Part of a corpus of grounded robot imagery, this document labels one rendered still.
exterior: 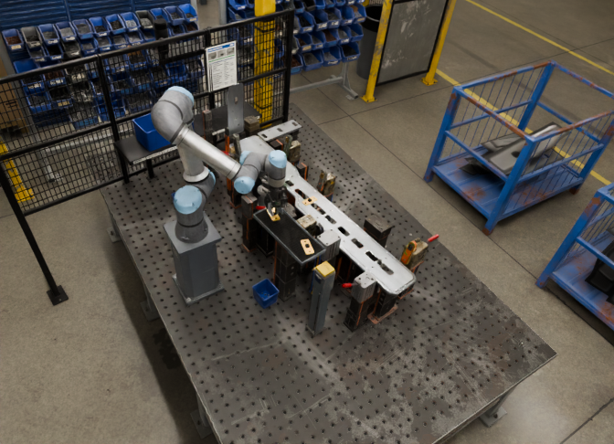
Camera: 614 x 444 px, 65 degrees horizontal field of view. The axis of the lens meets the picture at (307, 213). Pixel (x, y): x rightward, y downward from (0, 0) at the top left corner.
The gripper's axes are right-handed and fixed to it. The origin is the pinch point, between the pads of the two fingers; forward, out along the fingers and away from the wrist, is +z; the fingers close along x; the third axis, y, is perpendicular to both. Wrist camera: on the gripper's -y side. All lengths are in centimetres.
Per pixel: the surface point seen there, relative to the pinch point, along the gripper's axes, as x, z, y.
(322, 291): 7.3, 12.8, 41.9
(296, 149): 39, 16, -61
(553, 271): 206, 98, 31
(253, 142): 18, 18, -77
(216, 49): 8, -24, -117
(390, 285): 41, 18, 47
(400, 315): 53, 48, 48
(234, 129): 9, 14, -89
